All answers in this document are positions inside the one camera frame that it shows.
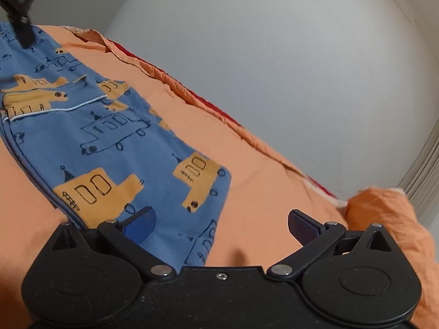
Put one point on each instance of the blue pants with orange print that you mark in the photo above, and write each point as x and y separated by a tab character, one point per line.
103	137

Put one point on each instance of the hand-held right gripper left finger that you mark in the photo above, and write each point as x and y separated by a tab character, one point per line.
140	228

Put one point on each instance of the grey door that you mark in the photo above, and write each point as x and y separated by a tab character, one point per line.
79	0

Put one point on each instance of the pale curtain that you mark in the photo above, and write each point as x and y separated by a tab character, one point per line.
425	185

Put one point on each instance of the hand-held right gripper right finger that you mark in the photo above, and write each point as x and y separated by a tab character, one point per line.
303	228

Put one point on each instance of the orange bed sheet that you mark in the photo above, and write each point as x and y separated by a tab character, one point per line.
267	185

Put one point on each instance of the orange pillow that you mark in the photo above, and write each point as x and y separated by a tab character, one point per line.
394	226

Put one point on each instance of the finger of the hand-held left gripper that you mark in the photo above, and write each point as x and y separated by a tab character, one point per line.
24	27

